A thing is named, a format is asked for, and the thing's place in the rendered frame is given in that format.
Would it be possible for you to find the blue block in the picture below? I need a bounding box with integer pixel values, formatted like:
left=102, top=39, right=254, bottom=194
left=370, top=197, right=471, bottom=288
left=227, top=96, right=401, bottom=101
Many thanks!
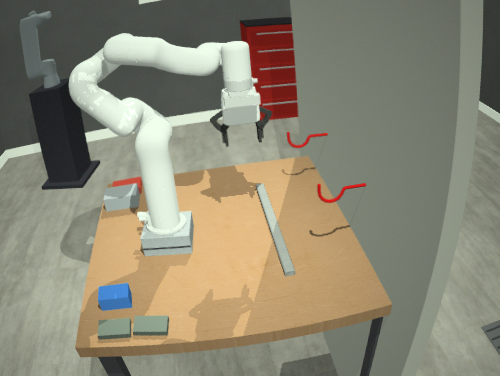
left=98, top=283, right=132, bottom=311

